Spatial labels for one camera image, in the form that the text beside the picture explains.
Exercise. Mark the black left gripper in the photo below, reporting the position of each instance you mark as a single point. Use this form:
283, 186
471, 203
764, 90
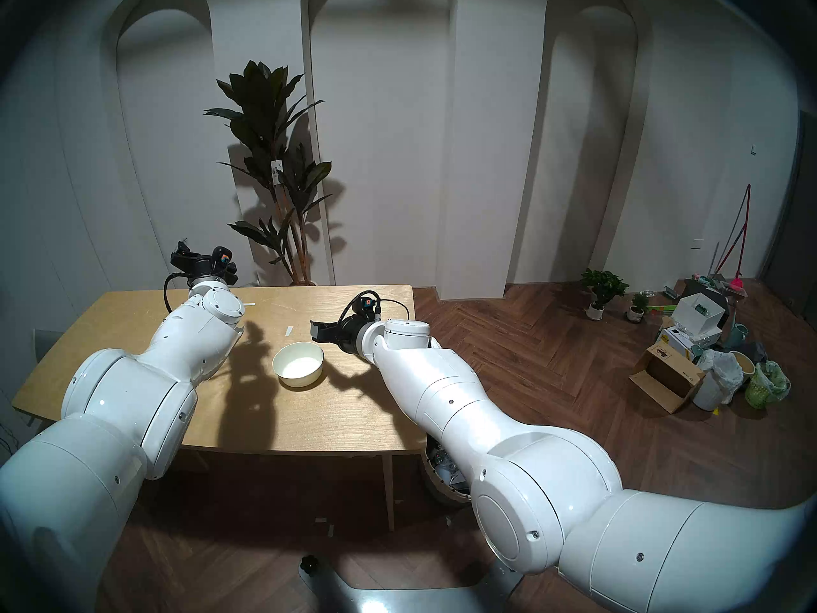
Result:
204, 270

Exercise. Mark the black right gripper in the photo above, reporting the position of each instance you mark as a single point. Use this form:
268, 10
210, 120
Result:
350, 337

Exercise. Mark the white bowl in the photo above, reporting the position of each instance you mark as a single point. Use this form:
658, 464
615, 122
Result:
299, 366

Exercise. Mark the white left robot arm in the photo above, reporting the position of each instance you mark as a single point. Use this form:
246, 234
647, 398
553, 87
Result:
127, 394

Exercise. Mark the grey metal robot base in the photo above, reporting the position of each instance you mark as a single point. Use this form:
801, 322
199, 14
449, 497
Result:
396, 602

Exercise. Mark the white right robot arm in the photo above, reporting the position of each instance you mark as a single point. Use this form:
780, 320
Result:
542, 477

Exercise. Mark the woven wicker basket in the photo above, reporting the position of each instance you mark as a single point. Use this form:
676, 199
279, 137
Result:
434, 490

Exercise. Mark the light wooden table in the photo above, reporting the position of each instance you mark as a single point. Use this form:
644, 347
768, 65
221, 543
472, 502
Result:
319, 414

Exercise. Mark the tall potted leafy plant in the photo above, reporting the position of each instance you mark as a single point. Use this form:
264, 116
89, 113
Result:
268, 107

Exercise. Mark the bushy small potted plant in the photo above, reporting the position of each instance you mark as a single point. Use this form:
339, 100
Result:
603, 286

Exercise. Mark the tiny potted plant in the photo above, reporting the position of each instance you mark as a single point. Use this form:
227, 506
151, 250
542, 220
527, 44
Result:
638, 302

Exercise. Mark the open brown cardboard box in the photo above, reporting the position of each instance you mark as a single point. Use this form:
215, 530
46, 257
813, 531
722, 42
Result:
667, 378

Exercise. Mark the white and yellow carton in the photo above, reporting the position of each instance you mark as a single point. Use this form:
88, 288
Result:
676, 342

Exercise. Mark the white open box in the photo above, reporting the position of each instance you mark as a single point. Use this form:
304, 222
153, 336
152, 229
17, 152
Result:
692, 318

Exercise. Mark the white plastic bag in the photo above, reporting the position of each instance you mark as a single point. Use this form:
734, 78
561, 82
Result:
718, 375

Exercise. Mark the teal watering can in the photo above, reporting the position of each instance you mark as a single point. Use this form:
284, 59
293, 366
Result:
737, 337

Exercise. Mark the dark grey bag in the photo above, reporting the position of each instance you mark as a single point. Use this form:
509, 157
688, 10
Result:
755, 352

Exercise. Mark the green mesh bag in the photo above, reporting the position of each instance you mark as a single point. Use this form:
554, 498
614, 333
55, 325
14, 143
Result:
766, 385

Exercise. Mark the dark grey door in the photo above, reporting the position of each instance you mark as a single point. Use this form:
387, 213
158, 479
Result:
794, 235

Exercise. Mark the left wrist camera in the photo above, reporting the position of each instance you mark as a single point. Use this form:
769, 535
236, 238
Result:
223, 256

